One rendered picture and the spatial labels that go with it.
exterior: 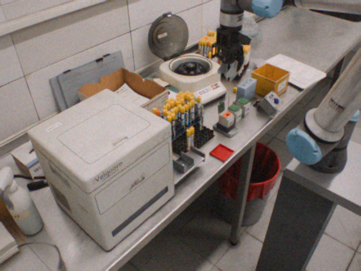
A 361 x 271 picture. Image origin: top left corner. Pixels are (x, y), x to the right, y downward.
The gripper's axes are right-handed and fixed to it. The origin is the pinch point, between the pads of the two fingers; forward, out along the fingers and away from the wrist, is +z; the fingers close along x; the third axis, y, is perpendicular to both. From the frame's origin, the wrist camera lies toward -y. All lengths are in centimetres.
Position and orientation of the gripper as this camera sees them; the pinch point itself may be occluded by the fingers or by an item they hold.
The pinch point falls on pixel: (230, 77)
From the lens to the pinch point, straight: 116.7
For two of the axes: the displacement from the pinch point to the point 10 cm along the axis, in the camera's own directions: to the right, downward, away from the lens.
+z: 0.1, 7.7, 6.4
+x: 7.4, 4.2, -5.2
